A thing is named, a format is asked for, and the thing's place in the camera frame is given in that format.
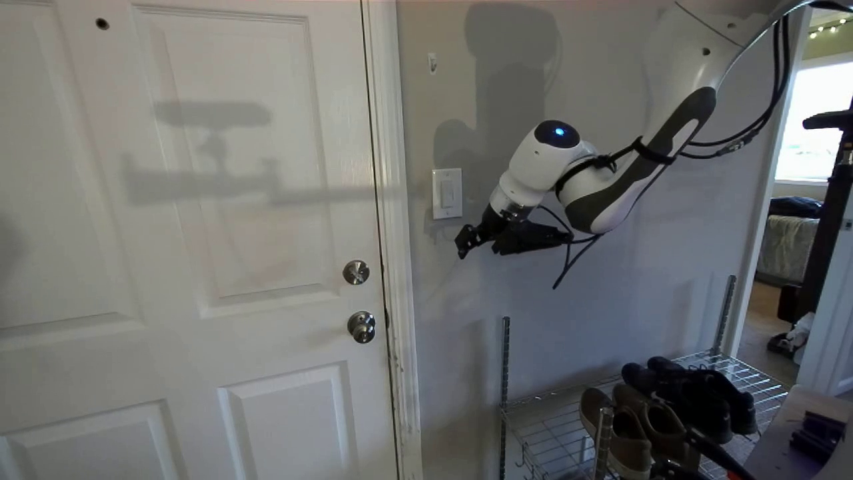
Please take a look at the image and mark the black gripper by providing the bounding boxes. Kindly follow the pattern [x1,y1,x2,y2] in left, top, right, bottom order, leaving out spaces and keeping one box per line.
[455,207,570,255]

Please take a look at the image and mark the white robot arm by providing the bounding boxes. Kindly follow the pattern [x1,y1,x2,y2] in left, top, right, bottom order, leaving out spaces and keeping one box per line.
[455,0,810,255]

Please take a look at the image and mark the silver deadbolt lock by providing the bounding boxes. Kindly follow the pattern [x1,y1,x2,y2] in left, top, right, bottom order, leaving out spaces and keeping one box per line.
[341,258,371,286]

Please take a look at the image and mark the silver door knob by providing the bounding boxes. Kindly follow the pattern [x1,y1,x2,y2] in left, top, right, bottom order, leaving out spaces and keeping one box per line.
[347,313,375,343]

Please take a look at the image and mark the tan suede shoe outer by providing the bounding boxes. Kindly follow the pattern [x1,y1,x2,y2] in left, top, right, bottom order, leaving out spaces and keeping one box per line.
[581,386,650,480]

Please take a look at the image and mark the tan suede shoe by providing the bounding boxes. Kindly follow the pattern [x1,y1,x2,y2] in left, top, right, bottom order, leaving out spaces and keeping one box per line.
[581,386,650,480]
[614,385,698,471]

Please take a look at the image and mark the black Nike sneaker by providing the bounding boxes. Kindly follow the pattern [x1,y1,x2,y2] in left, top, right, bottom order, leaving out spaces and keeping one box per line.
[622,362,734,442]

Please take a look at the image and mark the black sneaker outer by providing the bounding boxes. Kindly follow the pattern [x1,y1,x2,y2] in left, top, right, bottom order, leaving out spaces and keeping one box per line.
[647,358,758,442]

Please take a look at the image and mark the tan suede shoe inner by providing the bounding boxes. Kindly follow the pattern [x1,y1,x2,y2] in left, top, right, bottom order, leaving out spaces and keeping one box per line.
[614,385,698,471]

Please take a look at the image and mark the bed with dark bedding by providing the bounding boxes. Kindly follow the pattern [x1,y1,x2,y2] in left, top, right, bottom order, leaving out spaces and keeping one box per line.
[758,198,822,286]

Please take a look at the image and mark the bright window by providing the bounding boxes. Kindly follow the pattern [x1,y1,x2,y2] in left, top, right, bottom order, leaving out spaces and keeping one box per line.
[774,58,853,187]

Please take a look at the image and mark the black stand pole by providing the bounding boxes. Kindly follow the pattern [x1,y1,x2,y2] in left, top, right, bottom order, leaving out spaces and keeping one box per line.
[795,103,853,314]

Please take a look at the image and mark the white panel door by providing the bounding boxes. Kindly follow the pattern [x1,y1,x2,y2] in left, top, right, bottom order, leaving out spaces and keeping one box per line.
[0,0,397,480]

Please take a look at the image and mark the small black box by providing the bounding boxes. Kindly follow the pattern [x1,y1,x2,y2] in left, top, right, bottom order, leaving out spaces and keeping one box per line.
[789,411,846,465]

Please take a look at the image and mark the white wall light switch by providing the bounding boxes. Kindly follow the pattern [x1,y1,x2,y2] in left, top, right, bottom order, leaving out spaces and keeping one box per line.
[433,169,463,218]

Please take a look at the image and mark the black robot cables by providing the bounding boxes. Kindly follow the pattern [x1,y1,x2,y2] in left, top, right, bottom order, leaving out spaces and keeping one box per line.
[550,0,853,290]

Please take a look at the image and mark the silver wire shoe rack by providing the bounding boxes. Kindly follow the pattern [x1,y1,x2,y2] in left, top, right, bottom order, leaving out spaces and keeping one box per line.
[502,313,789,480]

